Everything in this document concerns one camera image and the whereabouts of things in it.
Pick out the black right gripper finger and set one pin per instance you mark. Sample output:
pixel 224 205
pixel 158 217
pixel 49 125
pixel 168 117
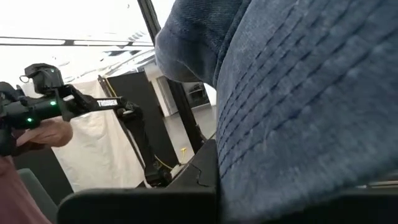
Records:
pixel 202 168

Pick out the blue denim cap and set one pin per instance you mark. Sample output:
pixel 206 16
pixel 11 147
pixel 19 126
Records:
pixel 295 109

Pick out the black panel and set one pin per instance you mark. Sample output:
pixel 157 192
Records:
pixel 140 90

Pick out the white hanging cloth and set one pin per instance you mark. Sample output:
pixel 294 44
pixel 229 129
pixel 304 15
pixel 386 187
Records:
pixel 93 149

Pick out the person's hand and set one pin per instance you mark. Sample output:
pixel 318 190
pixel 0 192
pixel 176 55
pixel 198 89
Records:
pixel 46 133

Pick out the black aluminium rig frame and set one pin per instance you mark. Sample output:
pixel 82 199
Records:
pixel 183 105

